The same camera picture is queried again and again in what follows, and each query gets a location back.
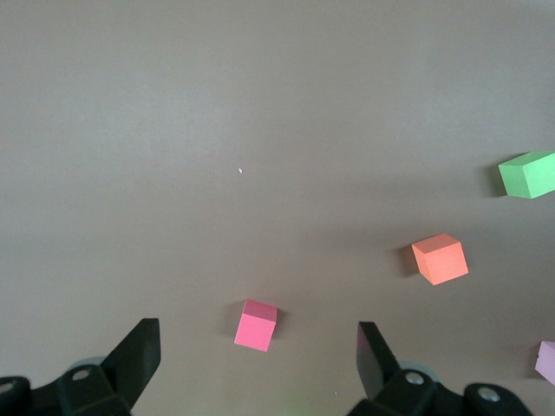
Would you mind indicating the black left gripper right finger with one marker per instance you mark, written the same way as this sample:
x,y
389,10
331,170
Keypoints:
x,y
377,368

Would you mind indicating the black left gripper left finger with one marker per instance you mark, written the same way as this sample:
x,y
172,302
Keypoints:
x,y
130,364

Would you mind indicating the orange foam cube block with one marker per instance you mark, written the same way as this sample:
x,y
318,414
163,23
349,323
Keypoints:
x,y
442,260

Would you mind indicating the green foam cube block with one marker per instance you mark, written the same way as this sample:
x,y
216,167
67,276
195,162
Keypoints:
x,y
529,175

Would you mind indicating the red foam cube block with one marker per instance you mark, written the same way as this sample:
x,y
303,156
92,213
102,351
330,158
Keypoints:
x,y
253,331

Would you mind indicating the pink foam cube block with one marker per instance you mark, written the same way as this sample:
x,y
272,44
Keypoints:
x,y
547,362

